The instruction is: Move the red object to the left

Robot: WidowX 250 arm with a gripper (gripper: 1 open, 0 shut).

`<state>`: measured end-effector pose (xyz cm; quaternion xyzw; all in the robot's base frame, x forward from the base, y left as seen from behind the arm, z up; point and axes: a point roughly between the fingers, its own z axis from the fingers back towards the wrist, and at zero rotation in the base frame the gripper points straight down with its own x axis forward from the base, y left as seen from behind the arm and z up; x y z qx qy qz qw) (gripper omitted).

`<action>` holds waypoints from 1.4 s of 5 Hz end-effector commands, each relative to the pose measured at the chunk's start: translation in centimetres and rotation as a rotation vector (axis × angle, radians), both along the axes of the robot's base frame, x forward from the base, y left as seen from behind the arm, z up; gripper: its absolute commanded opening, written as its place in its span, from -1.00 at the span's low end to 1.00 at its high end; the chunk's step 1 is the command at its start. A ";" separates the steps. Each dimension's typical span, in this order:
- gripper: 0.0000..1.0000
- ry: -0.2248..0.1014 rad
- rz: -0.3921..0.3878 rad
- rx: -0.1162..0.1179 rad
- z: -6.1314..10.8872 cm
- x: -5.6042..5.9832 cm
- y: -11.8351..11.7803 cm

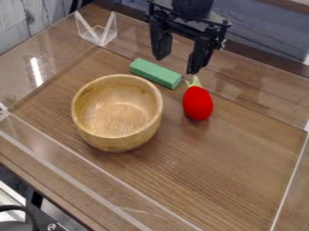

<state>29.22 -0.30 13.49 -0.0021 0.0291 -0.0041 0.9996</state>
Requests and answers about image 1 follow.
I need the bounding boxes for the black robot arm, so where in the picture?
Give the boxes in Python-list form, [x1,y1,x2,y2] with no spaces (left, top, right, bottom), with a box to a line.
[146,0,231,74]

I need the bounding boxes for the black table leg frame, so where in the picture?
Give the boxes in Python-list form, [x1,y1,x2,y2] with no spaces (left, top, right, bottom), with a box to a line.
[24,189,69,231]

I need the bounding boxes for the red plush fruit green stem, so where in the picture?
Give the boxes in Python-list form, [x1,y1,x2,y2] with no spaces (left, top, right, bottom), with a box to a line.
[182,76,214,121]

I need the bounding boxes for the wooden bowl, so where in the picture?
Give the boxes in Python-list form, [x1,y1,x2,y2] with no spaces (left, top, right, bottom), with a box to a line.
[71,74,163,152]

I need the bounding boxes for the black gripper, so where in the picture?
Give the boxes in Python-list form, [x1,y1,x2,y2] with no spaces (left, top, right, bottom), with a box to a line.
[147,0,231,74]

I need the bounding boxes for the clear acrylic tray wall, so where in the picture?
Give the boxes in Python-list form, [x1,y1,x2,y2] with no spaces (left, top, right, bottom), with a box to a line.
[0,104,202,231]

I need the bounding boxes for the green rectangular block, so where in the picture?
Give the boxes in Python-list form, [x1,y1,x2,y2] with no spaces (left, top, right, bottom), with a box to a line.
[129,58,182,89]

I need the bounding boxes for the clear acrylic stand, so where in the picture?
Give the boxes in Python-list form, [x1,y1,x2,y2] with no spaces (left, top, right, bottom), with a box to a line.
[73,12,117,47]

